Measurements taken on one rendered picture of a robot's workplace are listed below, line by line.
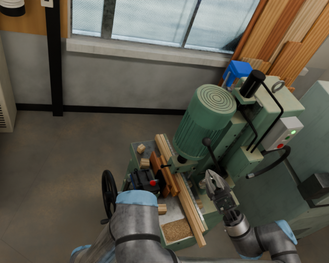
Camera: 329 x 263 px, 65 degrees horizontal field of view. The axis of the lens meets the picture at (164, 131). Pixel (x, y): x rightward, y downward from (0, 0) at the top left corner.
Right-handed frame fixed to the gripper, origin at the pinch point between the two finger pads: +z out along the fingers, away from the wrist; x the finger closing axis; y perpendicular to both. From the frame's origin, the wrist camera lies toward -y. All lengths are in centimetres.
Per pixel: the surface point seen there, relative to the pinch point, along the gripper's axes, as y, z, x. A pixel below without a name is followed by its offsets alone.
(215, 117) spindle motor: -0.4, 17.4, -11.5
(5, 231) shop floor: -73, 2, 149
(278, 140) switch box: -13.9, -6.1, -32.1
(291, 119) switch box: -14.4, -0.4, -40.8
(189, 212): -25.7, -23.4, 18.3
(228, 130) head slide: -13.3, 7.9, -15.4
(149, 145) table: -55, 12, 25
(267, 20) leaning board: -135, 49, -101
